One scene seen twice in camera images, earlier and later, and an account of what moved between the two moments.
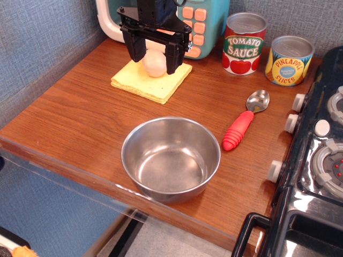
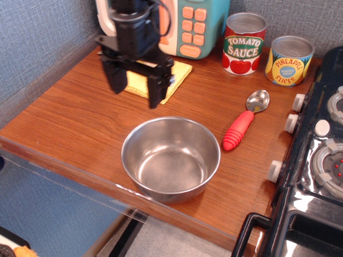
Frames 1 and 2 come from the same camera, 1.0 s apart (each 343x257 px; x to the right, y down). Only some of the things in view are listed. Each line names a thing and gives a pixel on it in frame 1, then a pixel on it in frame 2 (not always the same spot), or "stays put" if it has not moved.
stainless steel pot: x=171 y=159 stays put
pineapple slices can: x=289 y=60 stays put
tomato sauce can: x=243 y=43 stays put
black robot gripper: x=158 y=20 → x=136 y=44
